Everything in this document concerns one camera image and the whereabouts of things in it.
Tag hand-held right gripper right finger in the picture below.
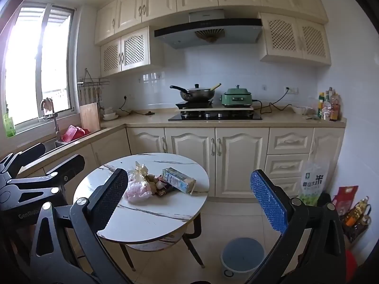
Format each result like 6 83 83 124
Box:
246 169 347 284

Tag grey trash bin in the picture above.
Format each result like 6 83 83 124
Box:
220 237 265 279

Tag cream lattice cabinet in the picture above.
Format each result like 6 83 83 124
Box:
257 12 332 66
100 27 154 77

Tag cooking oil bottle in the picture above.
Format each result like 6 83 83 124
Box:
343 197 372 228

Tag steel wok with lid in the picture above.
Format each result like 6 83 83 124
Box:
170 83 216 102

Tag steel faucet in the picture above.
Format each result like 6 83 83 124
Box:
40 99 62 142

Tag white rice bag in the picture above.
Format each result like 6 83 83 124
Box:
298 160 330 208

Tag range hood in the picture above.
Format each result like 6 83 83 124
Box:
154 9 263 49

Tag wooden cutting board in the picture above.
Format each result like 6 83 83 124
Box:
80 102 101 132

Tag black gas stove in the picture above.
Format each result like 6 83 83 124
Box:
168 111 263 121

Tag red plastic basket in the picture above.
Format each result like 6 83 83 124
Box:
61 125 92 142

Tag cream lower cabinets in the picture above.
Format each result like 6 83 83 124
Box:
18 126 345 199

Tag cluster of condiment bottles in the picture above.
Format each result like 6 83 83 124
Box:
317 88 341 122

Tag green electric cooker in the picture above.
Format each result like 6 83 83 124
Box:
221 85 253 106

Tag red bag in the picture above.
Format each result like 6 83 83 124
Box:
332 186 359 213

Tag person's red clothing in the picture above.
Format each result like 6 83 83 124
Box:
345 250 359 284

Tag green bottle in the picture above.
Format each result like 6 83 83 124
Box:
3 109 16 138

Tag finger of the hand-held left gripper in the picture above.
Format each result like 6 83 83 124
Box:
0 154 86 208
0 143 46 182

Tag black induction cooker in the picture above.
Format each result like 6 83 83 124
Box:
175 100 214 109

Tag window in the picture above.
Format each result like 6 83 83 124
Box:
0 3 74 133

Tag round white marble table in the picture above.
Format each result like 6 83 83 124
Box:
72 153 209 271

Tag pale green drink carton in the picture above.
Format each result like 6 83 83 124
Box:
161 167 196 194

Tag pink plastic bag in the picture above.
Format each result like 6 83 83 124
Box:
123 169 153 204

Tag black power cable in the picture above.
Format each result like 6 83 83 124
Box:
252 89 292 114
118 95 155 116

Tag metal utensil rack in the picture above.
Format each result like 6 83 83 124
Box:
77 69 110 107

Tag stack of white bowls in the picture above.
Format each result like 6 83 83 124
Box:
102 106 119 121

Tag clear crumpled plastic wrapper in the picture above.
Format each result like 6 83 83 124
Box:
135 161 151 182

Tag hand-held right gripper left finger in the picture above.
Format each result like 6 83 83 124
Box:
28 168 131 284

